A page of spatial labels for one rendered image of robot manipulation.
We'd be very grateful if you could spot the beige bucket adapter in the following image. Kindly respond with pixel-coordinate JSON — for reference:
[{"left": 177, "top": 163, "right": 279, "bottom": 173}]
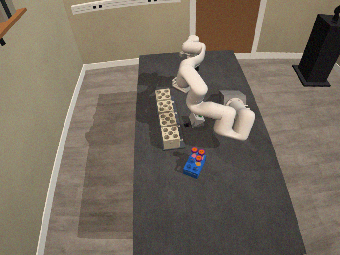
[
  {"left": 159, "top": 112, "right": 177, "bottom": 128},
  {"left": 157, "top": 100, "right": 174, "bottom": 114},
  {"left": 155, "top": 89, "right": 171, "bottom": 102},
  {"left": 161, "top": 126, "right": 180, "bottom": 149}
]

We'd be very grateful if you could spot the beige tube rack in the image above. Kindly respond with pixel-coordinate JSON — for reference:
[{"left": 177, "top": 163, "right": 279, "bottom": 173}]
[{"left": 172, "top": 78, "right": 190, "bottom": 93}]

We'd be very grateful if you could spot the blue tube rack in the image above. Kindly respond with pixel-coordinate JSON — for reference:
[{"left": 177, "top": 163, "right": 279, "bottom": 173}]
[{"left": 183, "top": 154, "right": 206, "bottom": 179}]

